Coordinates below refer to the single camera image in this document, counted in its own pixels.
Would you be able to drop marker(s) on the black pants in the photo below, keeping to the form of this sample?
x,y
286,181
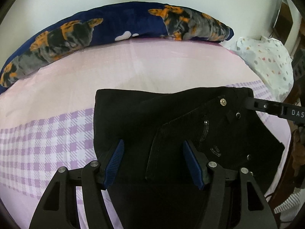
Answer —
x,y
153,187

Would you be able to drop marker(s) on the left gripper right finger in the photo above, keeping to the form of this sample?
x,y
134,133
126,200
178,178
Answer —
x,y
233,198

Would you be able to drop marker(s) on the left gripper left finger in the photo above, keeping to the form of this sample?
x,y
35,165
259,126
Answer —
x,y
57,207

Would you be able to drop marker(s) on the brown wooden bed frame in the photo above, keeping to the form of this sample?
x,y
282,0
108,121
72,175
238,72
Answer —
x,y
293,162

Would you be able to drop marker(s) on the striped shirt torso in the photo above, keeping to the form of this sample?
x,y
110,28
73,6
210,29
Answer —
x,y
291,206

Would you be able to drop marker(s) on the wooden wardrobe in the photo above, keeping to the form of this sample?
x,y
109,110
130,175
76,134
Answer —
x,y
283,21

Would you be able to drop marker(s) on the white dotted cloth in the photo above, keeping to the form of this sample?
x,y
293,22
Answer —
x,y
269,59

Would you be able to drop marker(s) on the navy orange patterned blanket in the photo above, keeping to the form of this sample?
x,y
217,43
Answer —
x,y
106,25

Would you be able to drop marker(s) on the purple checked bed sheet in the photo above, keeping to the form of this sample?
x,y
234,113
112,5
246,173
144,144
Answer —
x,y
46,119

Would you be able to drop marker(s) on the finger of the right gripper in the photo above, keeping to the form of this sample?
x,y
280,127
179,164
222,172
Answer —
x,y
265,106

